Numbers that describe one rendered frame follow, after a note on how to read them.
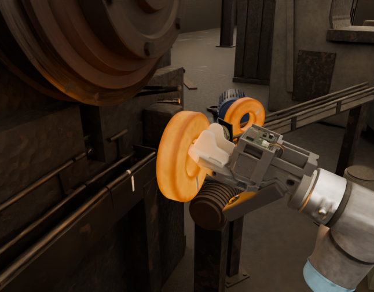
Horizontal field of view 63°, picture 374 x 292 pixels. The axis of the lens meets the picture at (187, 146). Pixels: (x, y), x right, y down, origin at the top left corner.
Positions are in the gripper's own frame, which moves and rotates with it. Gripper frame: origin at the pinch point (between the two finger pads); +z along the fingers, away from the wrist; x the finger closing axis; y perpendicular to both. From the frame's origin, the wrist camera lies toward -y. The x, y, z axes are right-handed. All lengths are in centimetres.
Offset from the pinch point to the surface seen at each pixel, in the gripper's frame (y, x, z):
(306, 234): -76, -95, -43
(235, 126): -15, -50, 2
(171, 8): 18.2, -14.6, 15.8
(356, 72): -19, -265, -43
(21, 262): -19.0, 22.0, 13.9
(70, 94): 3.6, 7.0, 19.7
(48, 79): 6.7, 10.7, 20.5
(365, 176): -22, -68, -44
